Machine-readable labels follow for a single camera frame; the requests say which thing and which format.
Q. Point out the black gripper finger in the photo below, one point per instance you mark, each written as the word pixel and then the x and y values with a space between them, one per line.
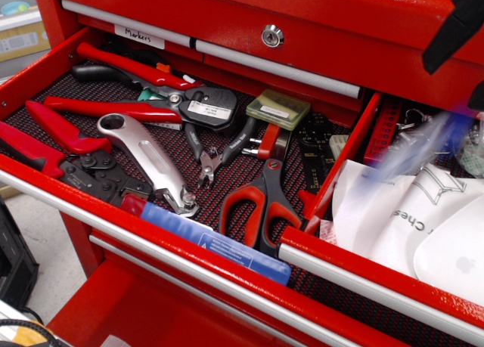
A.
pixel 458 28
pixel 476 101

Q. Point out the blue and white marker pen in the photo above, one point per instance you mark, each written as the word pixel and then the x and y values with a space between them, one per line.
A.
pixel 437 140

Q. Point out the red right open drawer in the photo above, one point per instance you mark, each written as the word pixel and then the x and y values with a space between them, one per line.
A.
pixel 412 298

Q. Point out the red open drawer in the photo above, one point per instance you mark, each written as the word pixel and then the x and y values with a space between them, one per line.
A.
pixel 412 298
pixel 256 296

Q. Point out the silver drawer lock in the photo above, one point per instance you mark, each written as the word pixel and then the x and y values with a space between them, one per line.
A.
pixel 272 36

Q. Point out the red left open drawer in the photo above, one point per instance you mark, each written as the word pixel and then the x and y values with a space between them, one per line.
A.
pixel 256 296

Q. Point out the clear plastic bag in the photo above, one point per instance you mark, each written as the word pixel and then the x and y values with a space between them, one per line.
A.
pixel 466 142

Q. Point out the red drill bit holder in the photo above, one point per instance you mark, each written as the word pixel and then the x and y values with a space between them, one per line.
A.
pixel 383 132

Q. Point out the red tool chest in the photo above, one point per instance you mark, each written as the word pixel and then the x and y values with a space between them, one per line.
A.
pixel 334 53

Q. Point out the white connector block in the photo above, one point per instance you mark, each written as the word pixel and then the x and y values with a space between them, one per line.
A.
pixel 337 143

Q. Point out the white paper manual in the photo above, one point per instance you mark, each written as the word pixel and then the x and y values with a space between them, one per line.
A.
pixel 386 219

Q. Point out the white apple mouse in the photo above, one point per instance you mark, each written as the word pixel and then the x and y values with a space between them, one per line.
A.
pixel 451 258

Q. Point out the green clear plastic box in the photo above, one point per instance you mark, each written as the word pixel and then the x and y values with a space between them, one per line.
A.
pixel 279 109

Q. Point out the red screwdriver bit holder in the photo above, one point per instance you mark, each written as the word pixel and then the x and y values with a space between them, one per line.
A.
pixel 273 144

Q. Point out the red and black scissors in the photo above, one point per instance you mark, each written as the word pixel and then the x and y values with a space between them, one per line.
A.
pixel 270 203

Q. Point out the white markers label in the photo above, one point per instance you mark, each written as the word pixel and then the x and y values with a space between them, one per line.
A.
pixel 139 36

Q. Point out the silver utility knife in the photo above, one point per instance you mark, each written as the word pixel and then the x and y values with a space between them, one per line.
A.
pixel 154 163

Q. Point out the cardboard box on shelf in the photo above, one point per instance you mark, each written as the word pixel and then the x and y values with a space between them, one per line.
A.
pixel 23 40

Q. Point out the black box on floor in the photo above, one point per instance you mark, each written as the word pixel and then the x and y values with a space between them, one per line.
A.
pixel 19 269

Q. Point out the black wire stripper tool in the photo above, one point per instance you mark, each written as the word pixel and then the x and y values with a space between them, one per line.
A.
pixel 313 135

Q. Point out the red handled cable cutter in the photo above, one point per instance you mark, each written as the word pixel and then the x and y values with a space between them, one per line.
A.
pixel 193 101

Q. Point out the black handled pliers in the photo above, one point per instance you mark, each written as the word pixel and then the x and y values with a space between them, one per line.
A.
pixel 99 72

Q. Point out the red handled crimping tool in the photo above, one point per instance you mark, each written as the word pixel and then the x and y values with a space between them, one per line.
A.
pixel 84 163

